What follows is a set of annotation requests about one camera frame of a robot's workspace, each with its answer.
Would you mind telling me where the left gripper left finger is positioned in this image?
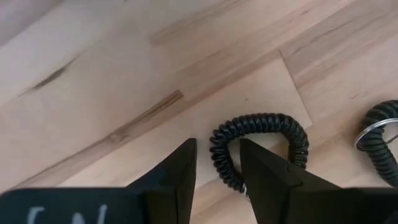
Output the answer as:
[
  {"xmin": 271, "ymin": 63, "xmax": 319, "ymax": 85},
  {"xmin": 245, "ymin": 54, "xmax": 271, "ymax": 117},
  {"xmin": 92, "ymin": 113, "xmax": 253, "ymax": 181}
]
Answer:
[{"xmin": 0, "ymin": 138, "xmax": 198, "ymax": 224}]

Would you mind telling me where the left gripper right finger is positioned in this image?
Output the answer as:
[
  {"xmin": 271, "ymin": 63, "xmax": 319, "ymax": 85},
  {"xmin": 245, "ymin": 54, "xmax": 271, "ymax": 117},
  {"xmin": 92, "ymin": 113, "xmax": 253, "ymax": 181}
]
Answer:
[{"xmin": 239, "ymin": 138, "xmax": 398, "ymax": 224}]

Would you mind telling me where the black spring keychain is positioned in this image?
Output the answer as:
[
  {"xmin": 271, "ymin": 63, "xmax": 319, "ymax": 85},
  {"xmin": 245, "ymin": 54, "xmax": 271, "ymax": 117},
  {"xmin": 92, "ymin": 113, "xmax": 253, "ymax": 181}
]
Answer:
[
  {"xmin": 208, "ymin": 112, "xmax": 310, "ymax": 195},
  {"xmin": 354, "ymin": 99, "xmax": 398, "ymax": 187}
]

